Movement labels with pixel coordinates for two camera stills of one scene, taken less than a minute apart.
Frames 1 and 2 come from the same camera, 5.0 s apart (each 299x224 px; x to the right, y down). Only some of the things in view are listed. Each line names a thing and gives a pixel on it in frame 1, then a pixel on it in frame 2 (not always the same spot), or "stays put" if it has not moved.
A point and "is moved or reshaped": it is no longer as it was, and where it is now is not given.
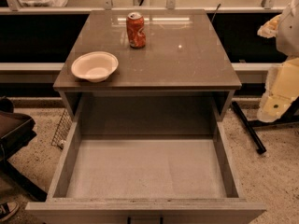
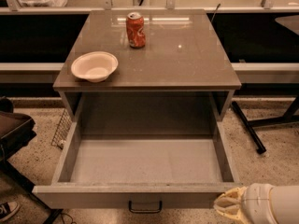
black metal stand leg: [248, 127] stays put
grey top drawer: [146, 180] is moved or reshaped
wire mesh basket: [63, 130] stays put
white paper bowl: [95, 66] stays put
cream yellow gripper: [290, 32] → [257, 203]
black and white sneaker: [7, 208] stays put
